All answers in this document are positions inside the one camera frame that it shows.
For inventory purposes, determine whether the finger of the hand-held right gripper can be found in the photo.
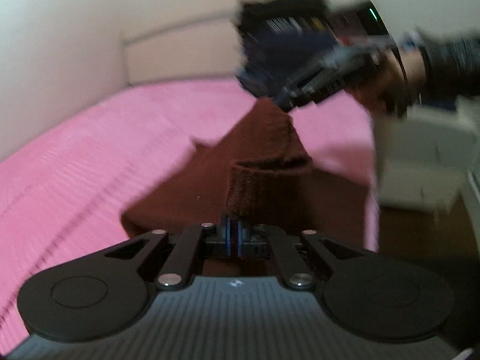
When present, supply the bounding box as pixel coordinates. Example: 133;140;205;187
235;32;339;97
275;44;380;114

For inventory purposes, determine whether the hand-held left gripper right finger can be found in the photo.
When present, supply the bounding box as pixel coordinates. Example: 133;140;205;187
232;215;367;290

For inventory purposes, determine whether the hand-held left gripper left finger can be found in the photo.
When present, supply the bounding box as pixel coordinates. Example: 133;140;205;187
104;214;232;290

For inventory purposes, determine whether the dark maroon sweater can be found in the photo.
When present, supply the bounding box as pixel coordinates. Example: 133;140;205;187
121;97;379;276

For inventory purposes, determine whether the person's right forearm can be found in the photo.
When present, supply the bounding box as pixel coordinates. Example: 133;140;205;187
418;34;480;100

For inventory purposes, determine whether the person's right hand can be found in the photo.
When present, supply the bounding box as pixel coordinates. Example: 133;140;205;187
349;47;427;118

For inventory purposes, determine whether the beige padded headboard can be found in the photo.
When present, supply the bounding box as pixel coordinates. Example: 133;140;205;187
120;18;242;85

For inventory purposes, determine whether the white nightstand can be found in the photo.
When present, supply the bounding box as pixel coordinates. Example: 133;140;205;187
373;97;480;216

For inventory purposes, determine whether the pink ribbed blanket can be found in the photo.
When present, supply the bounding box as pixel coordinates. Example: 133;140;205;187
0;79;380;346

